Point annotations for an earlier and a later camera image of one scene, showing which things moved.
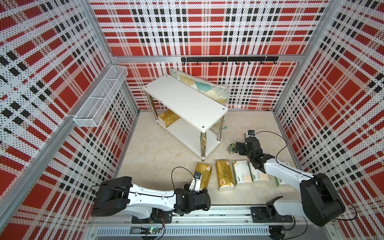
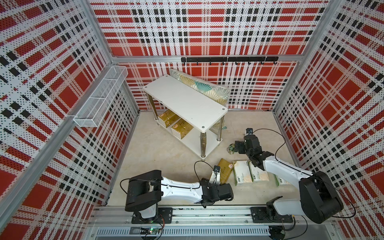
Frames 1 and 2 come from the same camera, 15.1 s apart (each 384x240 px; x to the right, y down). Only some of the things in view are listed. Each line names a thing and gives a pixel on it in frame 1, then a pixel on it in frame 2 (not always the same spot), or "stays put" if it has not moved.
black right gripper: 242,147 stays put
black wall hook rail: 263,59 stays put
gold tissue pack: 206,171 → 181,128
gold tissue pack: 169,117 stays put
